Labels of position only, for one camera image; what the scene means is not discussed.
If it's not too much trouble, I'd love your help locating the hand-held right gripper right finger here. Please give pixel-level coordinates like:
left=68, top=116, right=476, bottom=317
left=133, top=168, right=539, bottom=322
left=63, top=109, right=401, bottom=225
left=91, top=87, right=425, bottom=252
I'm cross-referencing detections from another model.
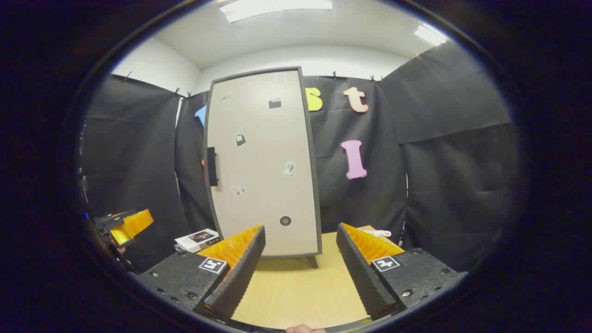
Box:
left=336, top=223, right=469, bottom=321

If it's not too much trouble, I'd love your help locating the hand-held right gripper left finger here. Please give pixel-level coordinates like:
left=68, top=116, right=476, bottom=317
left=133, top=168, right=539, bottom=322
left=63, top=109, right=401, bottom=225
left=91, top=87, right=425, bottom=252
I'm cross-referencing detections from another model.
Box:
left=133, top=225, right=267, bottom=321

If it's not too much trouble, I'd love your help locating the dark grey cabinet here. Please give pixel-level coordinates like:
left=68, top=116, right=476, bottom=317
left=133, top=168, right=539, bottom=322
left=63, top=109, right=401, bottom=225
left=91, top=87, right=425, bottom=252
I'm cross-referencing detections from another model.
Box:
left=203, top=66, right=323, bottom=269

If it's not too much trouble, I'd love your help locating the beige cabinet door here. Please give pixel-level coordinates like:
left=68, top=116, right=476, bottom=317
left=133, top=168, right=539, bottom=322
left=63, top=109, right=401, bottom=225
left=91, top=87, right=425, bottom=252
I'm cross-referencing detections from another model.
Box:
left=203, top=66, right=323, bottom=258

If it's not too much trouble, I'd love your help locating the black backdrop cloth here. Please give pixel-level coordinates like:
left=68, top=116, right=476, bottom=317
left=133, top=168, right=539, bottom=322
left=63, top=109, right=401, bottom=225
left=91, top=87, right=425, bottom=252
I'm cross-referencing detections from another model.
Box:
left=79, top=42, right=523, bottom=273

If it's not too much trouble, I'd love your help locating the ceiling light panel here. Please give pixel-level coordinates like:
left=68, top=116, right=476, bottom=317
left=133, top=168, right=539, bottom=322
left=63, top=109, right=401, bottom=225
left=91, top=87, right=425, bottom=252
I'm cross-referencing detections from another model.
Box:
left=220, top=0, right=333, bottom=23
left=414, top=24, right=448, bottom=46

